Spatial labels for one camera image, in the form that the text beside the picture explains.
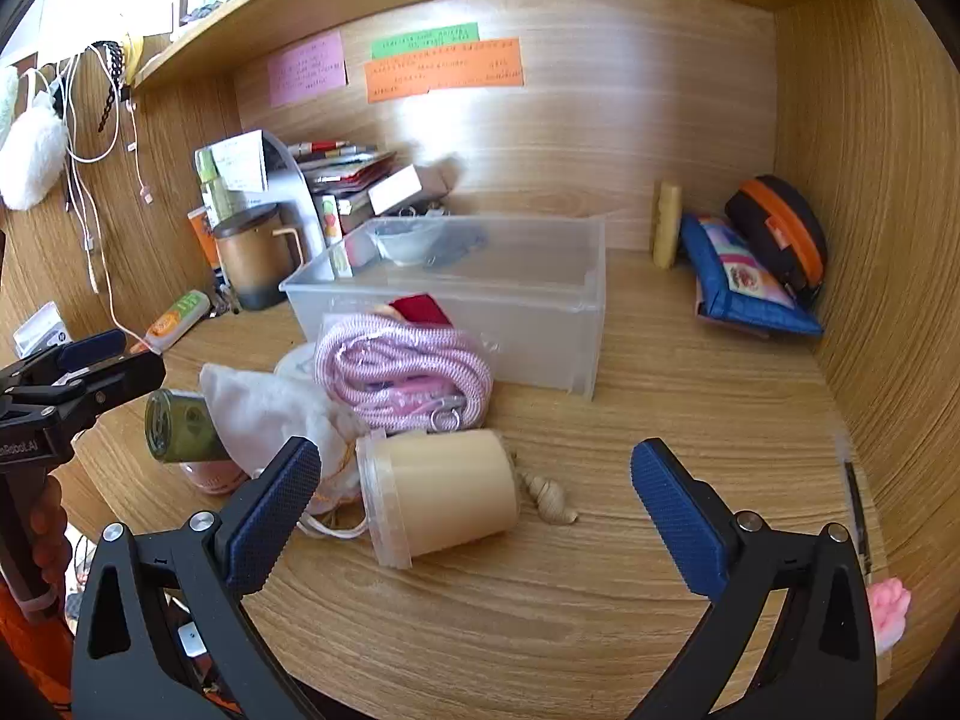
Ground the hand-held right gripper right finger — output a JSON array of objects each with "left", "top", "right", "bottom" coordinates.
[{"left": 630, "top": 437, "right": 878, "bottom": 720}]

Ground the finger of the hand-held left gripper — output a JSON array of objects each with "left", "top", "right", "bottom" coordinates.
[
  {"left": 51, "top": 351, "right": 167, "bottom": 428},
  {"left": 0, "top": 328, "right": 130, "bottom": 391}
]

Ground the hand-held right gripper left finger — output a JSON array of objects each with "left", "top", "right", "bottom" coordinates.
[{"left": 71, "top": 435, "right": 323, "bottom": 720}]

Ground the dark green spray bottle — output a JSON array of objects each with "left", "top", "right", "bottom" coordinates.
[{"left": 144, "top": 390, "right": 233, "bottom": 464}]

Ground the pink round compact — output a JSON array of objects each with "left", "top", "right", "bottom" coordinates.
[{"left": 180, "top": 459, "right": 252, "bottom": 496}]

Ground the white cloth pouch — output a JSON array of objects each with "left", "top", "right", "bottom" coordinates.
[{"left": 199, "top": 362, "right": 361, "bottom": 518}]

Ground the round white powder box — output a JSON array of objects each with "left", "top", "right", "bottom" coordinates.
[{"left": 274, "top": 343, "right": 323, "bottom": 391}]

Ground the cream jar with clear lid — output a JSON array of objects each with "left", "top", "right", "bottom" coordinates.
[{"left": 355, "top": 427, "right": 521, "bottom": 569}]

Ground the pink rope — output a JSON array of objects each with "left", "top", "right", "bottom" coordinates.
[{"left": 311, "top": 313, "right": 500, "bottom": 436}]

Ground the clear plastic storage box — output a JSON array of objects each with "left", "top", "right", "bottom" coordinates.
[{"left": 279, "top": 211, "right": 608, "bottom": 400}]

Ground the red velvet pouch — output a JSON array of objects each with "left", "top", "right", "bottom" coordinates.
[{"left": 390, "top": 294, "right": 453, "bottom": 327}]

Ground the person's left forearm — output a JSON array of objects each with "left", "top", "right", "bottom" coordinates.
[{"left": 0, "top": 577, "right": 76, "bottom": 720}]

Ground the wooden desktop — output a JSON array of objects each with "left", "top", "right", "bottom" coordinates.
[{"left": 45, "top": 240, "right": 893, "bottom": 720}]

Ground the person's left hand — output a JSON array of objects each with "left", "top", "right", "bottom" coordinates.
[{"left": 31, "top": 476, "right": 70, "bottom": 602}]

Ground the white packet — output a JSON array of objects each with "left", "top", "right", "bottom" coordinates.
[{"left": 11, "top": 301, "right": 74, "bottom": 359}]

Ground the orange and green tube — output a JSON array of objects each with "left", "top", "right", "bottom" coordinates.
[{"left": 129, "top": 289, "right": 211, "bottom": 355}]

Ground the small seashell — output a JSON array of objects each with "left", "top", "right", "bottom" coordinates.
[{"left": 521, "top": 471, "right": 578, "bottom": 526}]

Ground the brown mug with lid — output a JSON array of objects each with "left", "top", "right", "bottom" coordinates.
[{"left": 212, "top": 202, "right": 307, "bottom": 312}]

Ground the white fluffy toy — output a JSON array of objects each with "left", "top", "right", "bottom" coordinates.
[{"left": 0, "top": 90, "right": 70, "bottom": 211}]

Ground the pink paw toy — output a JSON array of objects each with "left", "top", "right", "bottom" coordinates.
[{"left": 866, "top": 577, "right": 912, "bottom": 653}]

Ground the blue pencil case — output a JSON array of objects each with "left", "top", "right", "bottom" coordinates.
[{"left": 679, "top": 212, "right": 824, "bottom": 338}]

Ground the fruit print box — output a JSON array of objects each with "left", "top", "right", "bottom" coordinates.
[{"left": 313, "top": 193, "right": 353, "bottom": 256}]

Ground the yellow sunscreen bottle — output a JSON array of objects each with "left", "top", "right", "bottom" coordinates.
[{"left": 651, "top": 180, "right": 683, "bottom": 269}]

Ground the stack of booklets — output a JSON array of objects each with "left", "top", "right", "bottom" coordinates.
[{"left": 289, "top": 139, "right": 398, "bottom": 203}]

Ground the black and orange zip case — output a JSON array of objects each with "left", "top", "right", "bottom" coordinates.
[{"left": 724, "top": 175, "right": 828, "bottom": 308}]

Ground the small white box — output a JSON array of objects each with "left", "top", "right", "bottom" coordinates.
[{"left": 367, "top": 165, "right": 451, "bottom": 217}]

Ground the pink paper note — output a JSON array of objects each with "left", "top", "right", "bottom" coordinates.
[{"left": 268, "top": 31, "right": 348, "bottom": 109}]

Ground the orange paper note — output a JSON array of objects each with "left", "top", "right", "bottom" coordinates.
[{"left": 365, "top": 37, "right": 524, "bottom": 104}]

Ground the green paper note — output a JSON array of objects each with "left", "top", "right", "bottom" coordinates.
[{"left": 370, "top": 22, "right": 481, "bottom": 61}]

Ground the white charging cable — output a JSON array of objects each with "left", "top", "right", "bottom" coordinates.
[{"left": 37, "top": 52, "right": 155, "bottom": 346}]

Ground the black beaded chain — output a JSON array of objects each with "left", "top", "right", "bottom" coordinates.
[{"left": 88, "top": 40, "right": 136, "bottom": 134}]

